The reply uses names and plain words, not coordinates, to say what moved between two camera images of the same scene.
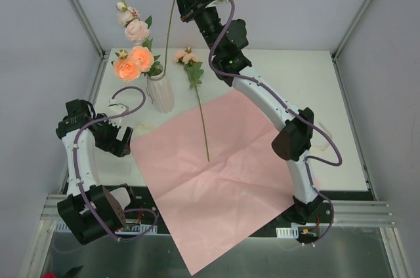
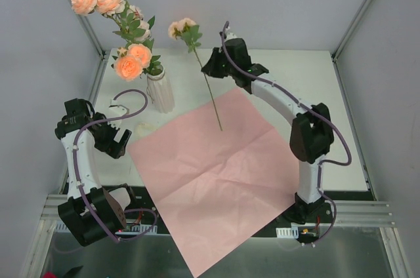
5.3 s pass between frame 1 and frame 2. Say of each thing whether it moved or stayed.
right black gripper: moved
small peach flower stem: moved
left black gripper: stayed
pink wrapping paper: stayed
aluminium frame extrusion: stayed
